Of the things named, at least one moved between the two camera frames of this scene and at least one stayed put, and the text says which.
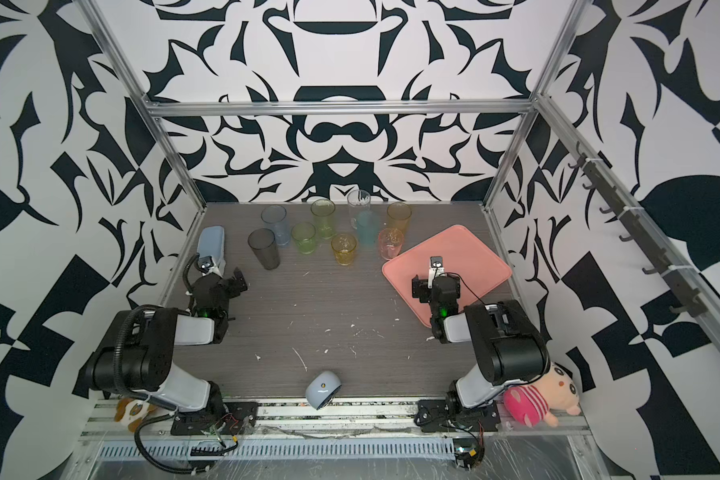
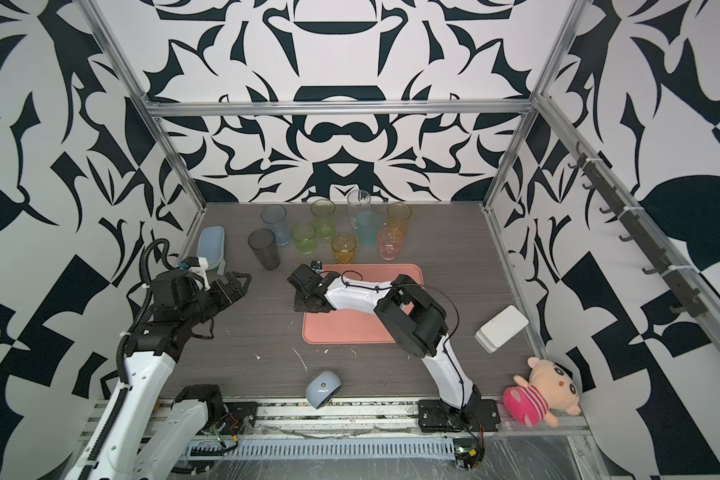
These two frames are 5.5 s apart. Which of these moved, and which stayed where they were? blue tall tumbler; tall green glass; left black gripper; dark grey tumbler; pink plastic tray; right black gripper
Moved: pink plastic tray; right black gripper
Stayed: blue tall tumbler; left black gripper; dark grey tumbler; tall green glass
